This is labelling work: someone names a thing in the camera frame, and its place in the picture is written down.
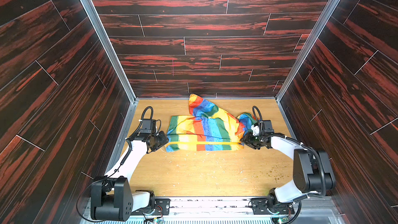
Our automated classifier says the rainbow striped hooded jacket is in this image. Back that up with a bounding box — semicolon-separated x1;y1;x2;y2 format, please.
165;94;258;152

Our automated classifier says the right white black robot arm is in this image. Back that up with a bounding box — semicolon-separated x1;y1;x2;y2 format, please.
240;120;337;215

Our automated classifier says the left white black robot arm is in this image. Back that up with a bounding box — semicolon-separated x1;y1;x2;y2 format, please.
90;119;168;222

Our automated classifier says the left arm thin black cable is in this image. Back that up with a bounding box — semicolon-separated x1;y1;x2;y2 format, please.
76;106;162;223

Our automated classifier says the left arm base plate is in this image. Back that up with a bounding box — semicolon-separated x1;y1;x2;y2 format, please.
131;198;171;216

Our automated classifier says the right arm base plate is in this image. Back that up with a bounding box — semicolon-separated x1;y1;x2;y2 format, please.
249;198;295;215

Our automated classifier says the aluminium front rail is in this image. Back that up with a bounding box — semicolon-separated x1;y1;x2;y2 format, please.
79;196;346;224

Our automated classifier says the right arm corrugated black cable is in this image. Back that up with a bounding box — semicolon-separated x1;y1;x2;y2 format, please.
251;105;327;224

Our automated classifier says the left aluminium corner post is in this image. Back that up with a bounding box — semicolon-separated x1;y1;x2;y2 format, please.
79;0;137;104

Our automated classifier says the aluminium corner post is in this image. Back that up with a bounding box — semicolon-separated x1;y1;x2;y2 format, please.
276;0;341;105
79;0;137;104

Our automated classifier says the right aluminium corner post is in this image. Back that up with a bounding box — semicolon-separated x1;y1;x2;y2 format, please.
276;0;341;105

